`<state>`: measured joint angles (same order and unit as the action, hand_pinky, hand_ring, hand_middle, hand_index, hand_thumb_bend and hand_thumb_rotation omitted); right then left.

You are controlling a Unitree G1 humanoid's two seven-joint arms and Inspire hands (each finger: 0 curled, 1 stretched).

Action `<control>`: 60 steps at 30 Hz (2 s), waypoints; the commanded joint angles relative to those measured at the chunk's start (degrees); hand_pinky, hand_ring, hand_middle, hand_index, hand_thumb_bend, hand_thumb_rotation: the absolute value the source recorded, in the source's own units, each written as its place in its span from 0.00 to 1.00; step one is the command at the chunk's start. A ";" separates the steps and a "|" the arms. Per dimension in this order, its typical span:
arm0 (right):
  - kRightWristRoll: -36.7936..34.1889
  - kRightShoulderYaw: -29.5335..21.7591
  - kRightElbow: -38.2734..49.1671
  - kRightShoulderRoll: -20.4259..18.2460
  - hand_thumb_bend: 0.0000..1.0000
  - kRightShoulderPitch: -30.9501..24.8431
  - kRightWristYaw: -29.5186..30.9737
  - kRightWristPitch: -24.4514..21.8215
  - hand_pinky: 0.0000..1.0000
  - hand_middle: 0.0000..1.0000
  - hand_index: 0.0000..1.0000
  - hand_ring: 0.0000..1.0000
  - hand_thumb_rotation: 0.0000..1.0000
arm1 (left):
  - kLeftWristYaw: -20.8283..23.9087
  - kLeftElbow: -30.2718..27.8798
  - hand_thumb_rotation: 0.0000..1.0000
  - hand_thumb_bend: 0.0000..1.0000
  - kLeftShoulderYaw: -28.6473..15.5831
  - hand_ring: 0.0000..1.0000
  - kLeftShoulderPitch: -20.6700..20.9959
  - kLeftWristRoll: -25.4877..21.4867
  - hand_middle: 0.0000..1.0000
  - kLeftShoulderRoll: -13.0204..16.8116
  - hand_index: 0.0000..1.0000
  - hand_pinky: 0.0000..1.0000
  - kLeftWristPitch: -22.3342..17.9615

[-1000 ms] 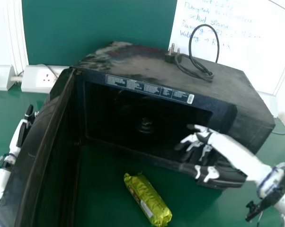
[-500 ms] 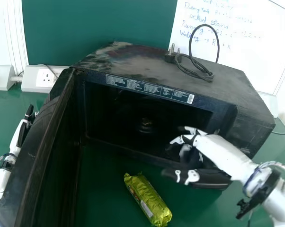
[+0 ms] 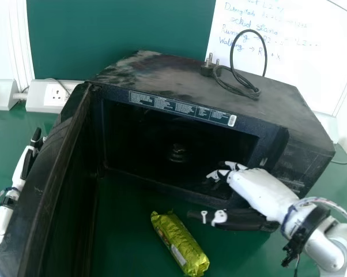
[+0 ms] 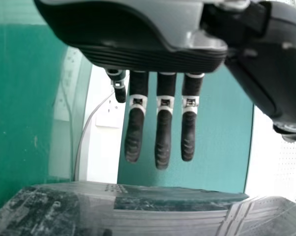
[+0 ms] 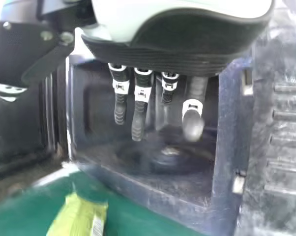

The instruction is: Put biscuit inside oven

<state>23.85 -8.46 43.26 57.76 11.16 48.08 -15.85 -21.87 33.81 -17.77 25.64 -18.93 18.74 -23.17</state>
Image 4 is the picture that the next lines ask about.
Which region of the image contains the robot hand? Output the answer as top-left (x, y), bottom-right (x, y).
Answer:
top-left (33, 0), bottom-right (296, 170)

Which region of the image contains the white socket plate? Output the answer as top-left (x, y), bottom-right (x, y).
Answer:
top-left (95, 97), bottom-right (122, 129)

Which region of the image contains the grey cable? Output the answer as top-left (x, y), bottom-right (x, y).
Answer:
top-left (73, 93), bottom-right (114, 183)

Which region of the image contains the white perforated cable duct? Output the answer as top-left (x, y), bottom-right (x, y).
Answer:
top-left (245, 137), bottom-right (296, 205)

